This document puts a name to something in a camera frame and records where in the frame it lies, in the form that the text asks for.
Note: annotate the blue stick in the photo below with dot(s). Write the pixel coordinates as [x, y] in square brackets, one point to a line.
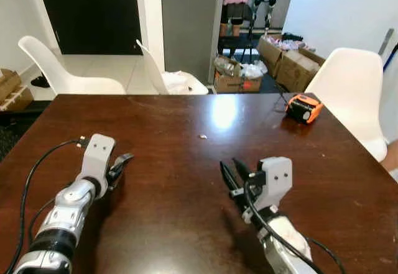
[390, 58]

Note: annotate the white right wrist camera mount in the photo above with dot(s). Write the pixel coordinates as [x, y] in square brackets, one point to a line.
[277, 174]

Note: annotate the open cardboard box with packaging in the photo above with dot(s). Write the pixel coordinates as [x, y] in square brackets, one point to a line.
[236, 85]

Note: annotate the white plastic shell chair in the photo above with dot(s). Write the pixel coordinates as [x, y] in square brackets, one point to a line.
[348, 81]
[68, 82]
[155, 75]

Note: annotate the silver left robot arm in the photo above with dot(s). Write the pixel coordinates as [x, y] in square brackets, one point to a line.
[65, 205]

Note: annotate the black white humanoid robot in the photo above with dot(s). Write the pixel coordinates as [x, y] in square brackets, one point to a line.
[266, 0]

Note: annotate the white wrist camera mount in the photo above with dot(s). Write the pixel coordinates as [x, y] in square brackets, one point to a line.
[98, 153]
[277, 174]

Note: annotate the black shoe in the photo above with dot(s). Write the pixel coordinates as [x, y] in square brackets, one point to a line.
[40, 81]

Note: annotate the orange black tape measure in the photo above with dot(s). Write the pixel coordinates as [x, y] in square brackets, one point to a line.
[306, 108]

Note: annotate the brown cardboard box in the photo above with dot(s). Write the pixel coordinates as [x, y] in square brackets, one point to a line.
[268, 53]
[297, 70]
[12, 91]

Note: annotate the white plastic bag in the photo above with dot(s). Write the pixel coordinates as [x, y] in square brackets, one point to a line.
[177, 81]

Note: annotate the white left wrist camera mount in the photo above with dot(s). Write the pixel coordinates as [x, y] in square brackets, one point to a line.
[98, 153]

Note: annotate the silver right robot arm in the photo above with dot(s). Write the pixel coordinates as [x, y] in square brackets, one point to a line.
[289, 237]

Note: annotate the black door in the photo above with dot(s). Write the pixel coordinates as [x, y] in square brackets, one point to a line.
[87, 13]

